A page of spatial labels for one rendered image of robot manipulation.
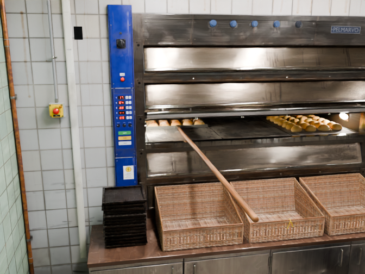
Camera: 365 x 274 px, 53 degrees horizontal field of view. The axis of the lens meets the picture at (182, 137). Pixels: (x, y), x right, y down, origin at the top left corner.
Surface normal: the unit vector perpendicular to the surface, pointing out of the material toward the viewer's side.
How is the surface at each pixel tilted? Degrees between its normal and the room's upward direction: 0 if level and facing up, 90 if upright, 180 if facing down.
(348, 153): 70
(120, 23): 90
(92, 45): 90
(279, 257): 90
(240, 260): 91
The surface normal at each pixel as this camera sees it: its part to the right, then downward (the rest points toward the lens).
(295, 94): 0.17, -0.11
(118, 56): 0.18, 0.24
